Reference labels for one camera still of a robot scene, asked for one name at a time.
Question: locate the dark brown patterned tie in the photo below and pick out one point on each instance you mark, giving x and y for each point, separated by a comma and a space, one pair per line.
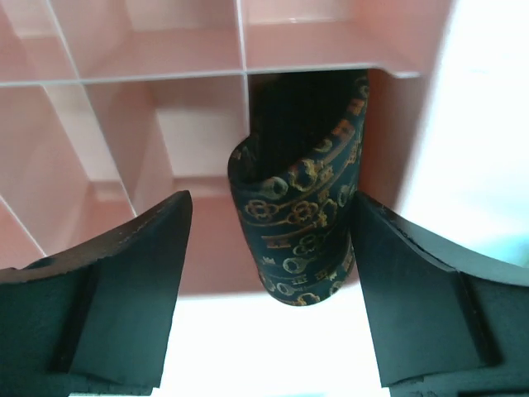
293, 179

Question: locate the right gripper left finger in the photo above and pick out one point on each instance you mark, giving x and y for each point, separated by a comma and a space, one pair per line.
96, 318

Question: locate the pink divided organizer tray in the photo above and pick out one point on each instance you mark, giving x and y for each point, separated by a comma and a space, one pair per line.
108, 107

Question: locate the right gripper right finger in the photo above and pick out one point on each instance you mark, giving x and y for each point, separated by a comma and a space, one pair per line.
440, 315

